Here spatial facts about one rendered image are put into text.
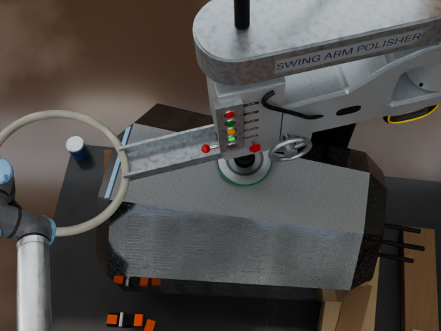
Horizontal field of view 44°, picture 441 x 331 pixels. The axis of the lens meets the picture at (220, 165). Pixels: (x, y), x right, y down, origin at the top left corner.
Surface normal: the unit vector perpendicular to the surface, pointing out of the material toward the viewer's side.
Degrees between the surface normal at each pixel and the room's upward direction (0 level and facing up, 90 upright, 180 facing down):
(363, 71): 40
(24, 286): 22
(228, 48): 0
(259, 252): 45
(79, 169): 0
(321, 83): 4
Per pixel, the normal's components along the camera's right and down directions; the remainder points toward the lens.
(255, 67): 0.22, 0.88
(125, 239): -0.14, 0.35
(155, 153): -0.09, -0.40
